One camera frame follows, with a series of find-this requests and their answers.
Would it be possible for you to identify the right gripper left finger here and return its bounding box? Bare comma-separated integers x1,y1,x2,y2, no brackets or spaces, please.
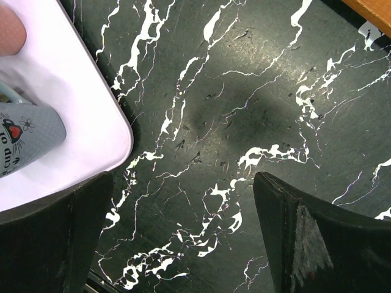
1,172,114,292

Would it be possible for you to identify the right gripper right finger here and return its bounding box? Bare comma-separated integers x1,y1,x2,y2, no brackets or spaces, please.
253,172,390,292

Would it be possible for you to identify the grey mug right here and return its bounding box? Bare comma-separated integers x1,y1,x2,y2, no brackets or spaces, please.
1,82,67,177

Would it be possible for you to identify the lavender plastic tray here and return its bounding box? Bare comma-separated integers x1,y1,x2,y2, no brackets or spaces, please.
1,1,134,211

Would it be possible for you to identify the pink mug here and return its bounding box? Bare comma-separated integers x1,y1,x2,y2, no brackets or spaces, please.
0,4,27,57

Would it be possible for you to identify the wooden shelf rack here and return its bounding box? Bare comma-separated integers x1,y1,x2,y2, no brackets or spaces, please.
343,0,391,37

